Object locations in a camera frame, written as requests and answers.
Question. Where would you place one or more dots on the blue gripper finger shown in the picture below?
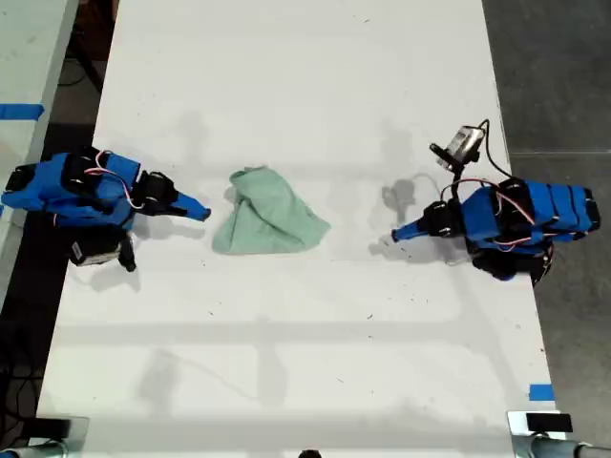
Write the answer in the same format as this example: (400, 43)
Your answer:
(415, 236)
(195, 214)
(415, 226)
(193, 204)

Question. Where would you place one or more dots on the pale green T-shirt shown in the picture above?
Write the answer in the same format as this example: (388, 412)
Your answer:
(272, 219)

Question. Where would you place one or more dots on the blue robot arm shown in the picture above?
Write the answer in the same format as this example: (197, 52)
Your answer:
(71, 193)
(530, 214)

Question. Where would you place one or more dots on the long blue tape strip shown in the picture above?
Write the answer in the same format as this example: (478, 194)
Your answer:
(21, 111)

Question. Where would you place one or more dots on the white side table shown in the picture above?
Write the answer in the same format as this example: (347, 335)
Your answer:
(28, 57)

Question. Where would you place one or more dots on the short blue tape strip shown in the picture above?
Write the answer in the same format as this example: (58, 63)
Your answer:
(541, 392)

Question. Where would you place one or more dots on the small black box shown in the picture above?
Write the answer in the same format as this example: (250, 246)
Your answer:
(52, 426)
(549, 422)

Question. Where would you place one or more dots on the black round object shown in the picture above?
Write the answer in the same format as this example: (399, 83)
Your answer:
(309, 454)

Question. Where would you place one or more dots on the grey metal pipe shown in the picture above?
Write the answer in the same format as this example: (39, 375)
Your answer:
(554, 447)
(33, 451)

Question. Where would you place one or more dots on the short black camera stalk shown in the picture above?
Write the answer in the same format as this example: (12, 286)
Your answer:
(128, 253)
(451, 160)

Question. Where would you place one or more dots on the silver black camera box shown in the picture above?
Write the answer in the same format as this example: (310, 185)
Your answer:
(464, 142)

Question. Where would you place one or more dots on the black camera box with label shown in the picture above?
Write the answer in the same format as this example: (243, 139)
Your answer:
(93, 252)

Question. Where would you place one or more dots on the metal bracket plate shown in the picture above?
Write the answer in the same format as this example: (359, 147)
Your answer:
(516, 422)
(80, 429)

